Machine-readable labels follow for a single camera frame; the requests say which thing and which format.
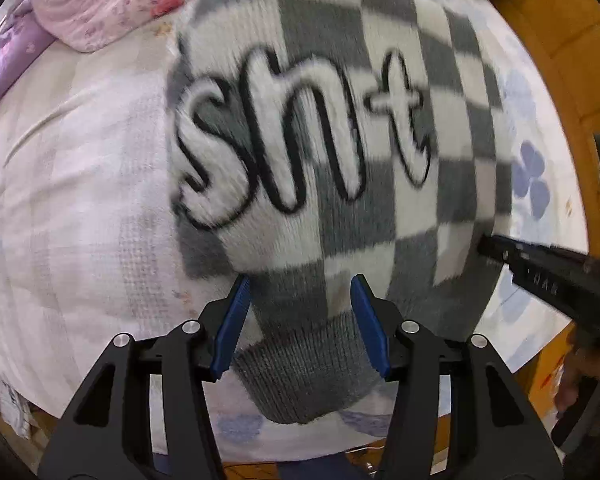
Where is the pale floral cloth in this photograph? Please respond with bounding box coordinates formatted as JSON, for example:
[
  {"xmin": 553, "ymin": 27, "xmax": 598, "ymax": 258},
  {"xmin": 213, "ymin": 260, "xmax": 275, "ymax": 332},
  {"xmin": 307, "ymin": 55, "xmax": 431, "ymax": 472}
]
[{"xmin": 0, "ymin": 354, "xmax": 37, "ymax": 442}]

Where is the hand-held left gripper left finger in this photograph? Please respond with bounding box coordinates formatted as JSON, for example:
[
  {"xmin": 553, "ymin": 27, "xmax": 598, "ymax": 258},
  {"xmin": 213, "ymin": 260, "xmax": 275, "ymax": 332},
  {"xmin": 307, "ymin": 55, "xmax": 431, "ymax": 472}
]
[{"xmin": 37, "ymin": 275, "xmax": 253, "ymax": 480}]

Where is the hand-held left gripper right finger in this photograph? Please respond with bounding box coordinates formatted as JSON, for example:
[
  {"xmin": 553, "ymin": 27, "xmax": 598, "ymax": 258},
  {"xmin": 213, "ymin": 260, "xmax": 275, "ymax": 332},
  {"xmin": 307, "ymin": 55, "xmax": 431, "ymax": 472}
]
[{"xmin": 349, "ymin": 273, "xmax": 566, "ymax": 480}]

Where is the white flowered bed sheet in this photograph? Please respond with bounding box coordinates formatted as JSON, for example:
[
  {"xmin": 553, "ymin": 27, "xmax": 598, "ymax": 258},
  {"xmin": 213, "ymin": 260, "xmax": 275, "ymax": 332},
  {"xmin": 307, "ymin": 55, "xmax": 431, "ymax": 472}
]
[{"xmin": 0, "ymin": 0, "xmax": 592, "ymax": 462}]

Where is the orange wooden bed frame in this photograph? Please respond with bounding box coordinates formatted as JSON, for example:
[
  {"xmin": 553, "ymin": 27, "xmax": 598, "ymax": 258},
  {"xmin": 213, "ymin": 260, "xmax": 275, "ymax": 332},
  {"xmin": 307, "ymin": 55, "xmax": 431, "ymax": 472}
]
[{"xmin": 489, "ymin": 0, "xmax": 600, "ymax": 433}]

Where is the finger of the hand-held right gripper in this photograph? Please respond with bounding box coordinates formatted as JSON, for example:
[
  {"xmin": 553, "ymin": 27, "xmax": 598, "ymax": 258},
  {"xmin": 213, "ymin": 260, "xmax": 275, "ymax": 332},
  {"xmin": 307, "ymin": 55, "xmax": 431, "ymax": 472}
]
[
  {"xmin": 509, "ymin": 259, "xmax": 600, "ymax": 333},
  {"xmin": 479, "ymin": 232, "xmax": 600, "ymax": 273}
]

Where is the grey white checkered sweater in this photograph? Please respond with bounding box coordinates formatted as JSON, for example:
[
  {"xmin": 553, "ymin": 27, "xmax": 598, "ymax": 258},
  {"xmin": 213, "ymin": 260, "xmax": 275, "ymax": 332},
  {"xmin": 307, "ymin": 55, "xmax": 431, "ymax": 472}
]
[{"xmin": 165, "ymin": 0, "xmax": 513, "ymax": 426}]

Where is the person's right hand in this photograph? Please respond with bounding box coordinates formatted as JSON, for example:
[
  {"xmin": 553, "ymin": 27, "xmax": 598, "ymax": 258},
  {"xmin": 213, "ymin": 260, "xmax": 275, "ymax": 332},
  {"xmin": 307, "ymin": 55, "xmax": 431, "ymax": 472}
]
[{"xmin": 554, "ymin": 342, "xmax": 600, "ymax": 412}]

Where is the pink floral quilt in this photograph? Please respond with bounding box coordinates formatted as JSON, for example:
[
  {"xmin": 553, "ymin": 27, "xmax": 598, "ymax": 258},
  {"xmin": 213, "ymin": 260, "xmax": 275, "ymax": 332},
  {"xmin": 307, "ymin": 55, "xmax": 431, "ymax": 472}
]
[{"xmin": 32, "ymin": 0, "xmax": 231, "ymax": 55}]

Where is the purple quilt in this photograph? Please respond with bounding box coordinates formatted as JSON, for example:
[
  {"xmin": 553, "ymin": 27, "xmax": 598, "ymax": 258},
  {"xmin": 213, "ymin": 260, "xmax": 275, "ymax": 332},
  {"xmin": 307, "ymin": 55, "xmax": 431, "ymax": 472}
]
[{"xmin": 0, "ymin": 0, "xmax": 57, "ymax": 122}]

